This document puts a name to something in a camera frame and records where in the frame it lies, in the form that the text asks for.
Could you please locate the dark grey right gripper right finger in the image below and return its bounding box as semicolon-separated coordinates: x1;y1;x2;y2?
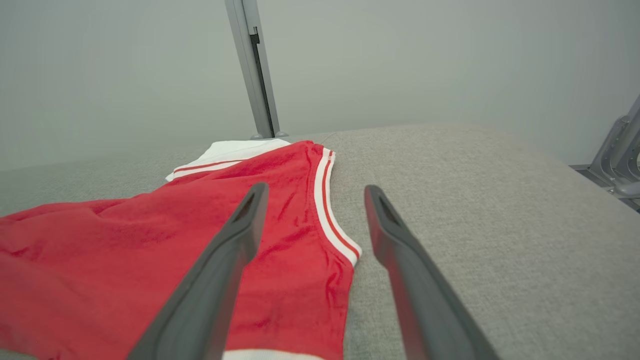
364;185;501;360

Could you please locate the grey partition post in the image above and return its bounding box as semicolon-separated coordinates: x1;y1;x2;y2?
224;0;290;140

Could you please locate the red white Bulls jersey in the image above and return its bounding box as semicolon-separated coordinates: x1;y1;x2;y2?
0;139;363;360

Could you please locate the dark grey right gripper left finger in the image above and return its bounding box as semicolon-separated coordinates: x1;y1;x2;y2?
127;182;270;360

